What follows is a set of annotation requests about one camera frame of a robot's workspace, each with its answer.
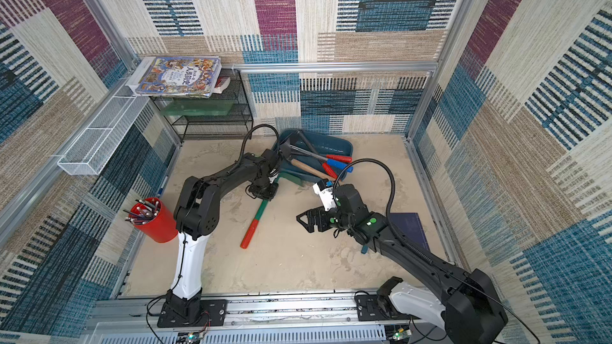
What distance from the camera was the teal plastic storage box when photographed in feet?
3.22

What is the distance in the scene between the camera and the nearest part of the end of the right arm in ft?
1.90

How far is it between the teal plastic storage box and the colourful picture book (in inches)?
14.0

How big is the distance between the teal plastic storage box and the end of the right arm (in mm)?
287

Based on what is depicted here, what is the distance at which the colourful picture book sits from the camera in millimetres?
775

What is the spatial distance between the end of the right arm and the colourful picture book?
21.1 inches
